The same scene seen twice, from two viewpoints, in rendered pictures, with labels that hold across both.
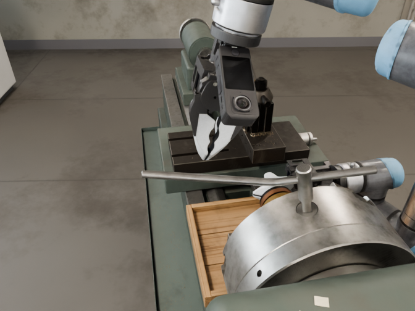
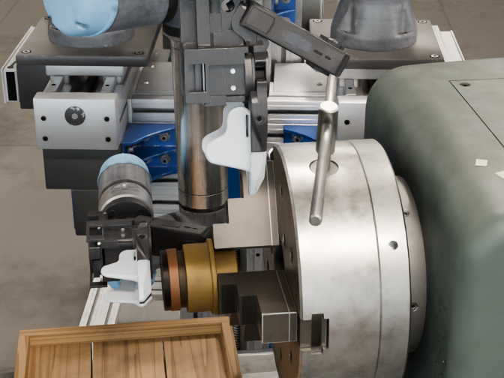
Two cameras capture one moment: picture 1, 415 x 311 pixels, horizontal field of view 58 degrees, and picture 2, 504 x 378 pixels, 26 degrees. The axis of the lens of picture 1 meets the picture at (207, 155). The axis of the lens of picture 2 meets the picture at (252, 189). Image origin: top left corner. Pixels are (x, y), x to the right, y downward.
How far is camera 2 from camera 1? 1.09 m
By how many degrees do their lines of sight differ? 72
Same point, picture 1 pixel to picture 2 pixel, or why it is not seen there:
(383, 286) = (454, 134)
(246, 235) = (326, 247)
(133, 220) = not seen: outside the picture
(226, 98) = (328, 43)
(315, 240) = (377, 170)
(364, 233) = (367, 142)
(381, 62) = (98, 11)
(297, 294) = (473, 175)
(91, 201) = not seen: outside the picture
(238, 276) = (370, 289)
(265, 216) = not seen: hidden behind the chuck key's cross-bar
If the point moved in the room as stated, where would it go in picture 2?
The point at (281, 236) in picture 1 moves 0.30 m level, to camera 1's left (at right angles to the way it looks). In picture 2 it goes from (357, 200) to (366, 354)
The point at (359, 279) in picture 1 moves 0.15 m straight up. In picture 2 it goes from (445, 146) to (456, 22)
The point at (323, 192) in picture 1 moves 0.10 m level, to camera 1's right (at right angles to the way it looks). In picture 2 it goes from (295, 151) to (297, 119)
